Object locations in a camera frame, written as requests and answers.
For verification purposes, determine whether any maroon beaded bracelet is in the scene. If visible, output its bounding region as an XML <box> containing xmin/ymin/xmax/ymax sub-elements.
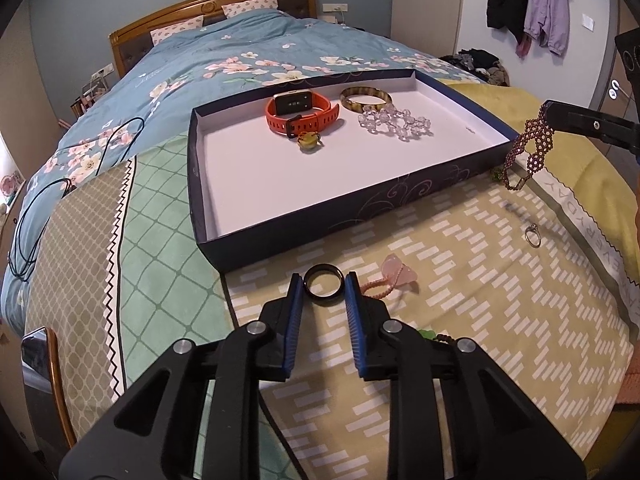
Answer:
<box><xmin>502</xmin><ymin>104</ymin><xmax>558</xmax><ymax>191</ymax></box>

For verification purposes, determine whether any clear crystal bead bracelet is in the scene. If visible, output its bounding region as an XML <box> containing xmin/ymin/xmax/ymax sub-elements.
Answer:
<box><xmin>357</xmin><ymin>103</ymin><xmax>434</xmax><ymax>142</ymax></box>

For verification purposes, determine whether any black ring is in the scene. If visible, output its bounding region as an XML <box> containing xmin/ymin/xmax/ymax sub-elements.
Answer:
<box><xmin>302</xmin><ymin>263</ymin><xmax>346</xmax><ymax>305</ymax></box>

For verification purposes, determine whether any tortoiseshell bangle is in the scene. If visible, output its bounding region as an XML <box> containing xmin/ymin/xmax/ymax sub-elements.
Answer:
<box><xmin>340</xmin><ymin>86</ymin><xmax>393</xmax><ymax>114</ymax></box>

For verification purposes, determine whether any orange smart watch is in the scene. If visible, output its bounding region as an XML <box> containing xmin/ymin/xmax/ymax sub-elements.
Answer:
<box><xmin>265</xmin><ymin>90</ymin><xmax>340</xmax><ymax>139</ymax></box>

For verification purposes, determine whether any purple jacket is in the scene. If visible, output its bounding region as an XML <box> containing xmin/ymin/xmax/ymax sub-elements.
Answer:
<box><xmin>524</xmin><ymin>0</ymin><xmax>570</xmax><ymax>58</ymax></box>

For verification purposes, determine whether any clothes pile on floor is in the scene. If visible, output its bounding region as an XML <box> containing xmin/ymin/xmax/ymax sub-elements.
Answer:
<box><xmin>442</xmin><ymin>49</ymin><xmax>511</xmax><ymax>87</ymax></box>

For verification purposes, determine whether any patterned blanket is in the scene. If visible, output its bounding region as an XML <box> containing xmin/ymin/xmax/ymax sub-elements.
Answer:
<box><xmin>23</xmin><ymin>84</ymin><xmax>639</xmax><ymax>479</ymax></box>

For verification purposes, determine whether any navy shallow box tray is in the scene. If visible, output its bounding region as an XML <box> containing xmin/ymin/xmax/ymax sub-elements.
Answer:
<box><xmin>186</xmin><ymin>70</ymin><xmax>516</xmax><ymax>273</ymax></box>

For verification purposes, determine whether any wooden headboard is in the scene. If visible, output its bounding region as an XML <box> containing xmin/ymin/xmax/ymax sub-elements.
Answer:
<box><xmin>110</xmin><ymin>0</ymin><xmax>318</xmax><ymax>78</ymax></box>

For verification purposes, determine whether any blue floral duvet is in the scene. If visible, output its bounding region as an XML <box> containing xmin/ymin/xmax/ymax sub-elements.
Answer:
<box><xmin>1</xmin><ymin>10</ymin><xmax>478</xmax><ymax>334</ymax></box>

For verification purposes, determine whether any right patterned pillow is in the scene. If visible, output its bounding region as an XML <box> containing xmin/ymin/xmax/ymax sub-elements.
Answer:
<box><xmin>222</xmin><ymin>0</ymin><xmax>279</xmax><ymax>18</ymax></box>

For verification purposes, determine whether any patterned pillow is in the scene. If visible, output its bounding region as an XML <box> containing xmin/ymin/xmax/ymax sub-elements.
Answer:
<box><xmin>150</xmin><ymin>15</ymin><xmax>204</xmax><ymax>46</ymax></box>
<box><xmin>222</xmin><ymin>0</ymin><xmax>279</xmax><ymax>18</ymax></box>

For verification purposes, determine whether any left patterned pillow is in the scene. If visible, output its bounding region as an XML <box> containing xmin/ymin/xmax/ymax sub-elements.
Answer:
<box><xmin>150</xmin><ymin>15</ymin><xmax>204</xmax><ymax>46</ymax></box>

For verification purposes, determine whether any black charging cable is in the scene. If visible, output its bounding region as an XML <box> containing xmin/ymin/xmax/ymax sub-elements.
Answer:
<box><xmin>6</xmin><ymin>116</ymin><xmax>147</xmax><ymax>282</ymax></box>

